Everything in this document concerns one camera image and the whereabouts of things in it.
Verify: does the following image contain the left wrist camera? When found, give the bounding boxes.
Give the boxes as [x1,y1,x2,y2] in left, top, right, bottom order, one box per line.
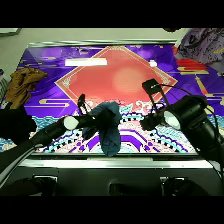
[76,93,93,116]

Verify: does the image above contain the blue pants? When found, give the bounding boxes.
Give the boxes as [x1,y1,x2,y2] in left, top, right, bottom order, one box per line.
[81,101,123,158]

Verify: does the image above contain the silver frame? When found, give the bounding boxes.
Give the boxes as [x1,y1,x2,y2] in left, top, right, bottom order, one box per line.
[0,155,224,197]

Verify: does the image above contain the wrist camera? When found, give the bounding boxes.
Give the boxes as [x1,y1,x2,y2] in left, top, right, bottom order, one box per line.
[76,93,93,116]
[141,78,168,116]

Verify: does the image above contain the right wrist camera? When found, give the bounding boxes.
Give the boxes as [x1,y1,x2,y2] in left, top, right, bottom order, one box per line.
[141,78,168,116]

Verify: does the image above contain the brown garment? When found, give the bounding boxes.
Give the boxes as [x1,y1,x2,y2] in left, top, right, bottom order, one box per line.
[4,67,50,110]

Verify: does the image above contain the black garment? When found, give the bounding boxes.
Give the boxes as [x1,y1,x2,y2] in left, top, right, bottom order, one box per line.
[0,105,38,147]

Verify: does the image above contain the purple patterned garment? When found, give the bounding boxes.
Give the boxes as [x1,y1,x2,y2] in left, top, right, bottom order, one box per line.
[174,27,224,75]

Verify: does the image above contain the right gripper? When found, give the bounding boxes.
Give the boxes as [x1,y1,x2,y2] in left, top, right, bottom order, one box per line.
[139,112,166,132]

